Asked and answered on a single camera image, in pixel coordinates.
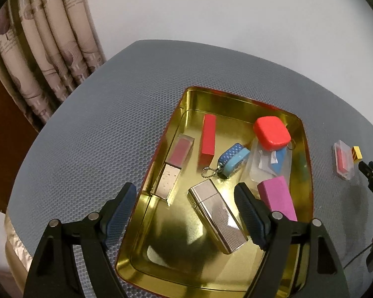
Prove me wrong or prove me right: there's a pink rectangular block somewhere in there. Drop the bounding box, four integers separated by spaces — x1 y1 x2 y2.
257 176 297 221

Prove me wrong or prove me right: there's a yellow striped cube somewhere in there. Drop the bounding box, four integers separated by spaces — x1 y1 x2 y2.
351 146 363 163

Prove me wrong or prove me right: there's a clear box with red card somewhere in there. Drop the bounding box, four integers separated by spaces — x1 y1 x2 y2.
333 140 355 180

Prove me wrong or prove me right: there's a gold lipstick with clear cap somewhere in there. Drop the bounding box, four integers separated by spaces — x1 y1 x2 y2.
151 134 195 207

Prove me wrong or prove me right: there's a red gold toffee tin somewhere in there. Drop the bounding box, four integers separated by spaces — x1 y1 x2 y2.
116 87 313 297

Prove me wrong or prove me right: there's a red rounded case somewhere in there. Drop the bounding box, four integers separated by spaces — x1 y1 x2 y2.
253 116 292 151

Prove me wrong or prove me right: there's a grey honeycomb table mat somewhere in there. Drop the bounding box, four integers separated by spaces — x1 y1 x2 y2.
8 40 373 297

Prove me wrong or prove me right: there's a blue patterned keychain case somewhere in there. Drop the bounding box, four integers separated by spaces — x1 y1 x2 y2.
201 143 250 179

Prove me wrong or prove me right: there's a red rectangular block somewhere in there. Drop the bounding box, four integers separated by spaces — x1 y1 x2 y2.
199 114 216 167

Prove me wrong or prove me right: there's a beige patterned curtain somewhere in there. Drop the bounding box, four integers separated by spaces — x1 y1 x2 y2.
0 0 105 131

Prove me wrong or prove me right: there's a clear box with blue paper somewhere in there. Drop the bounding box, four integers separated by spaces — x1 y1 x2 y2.
240 138 292 188

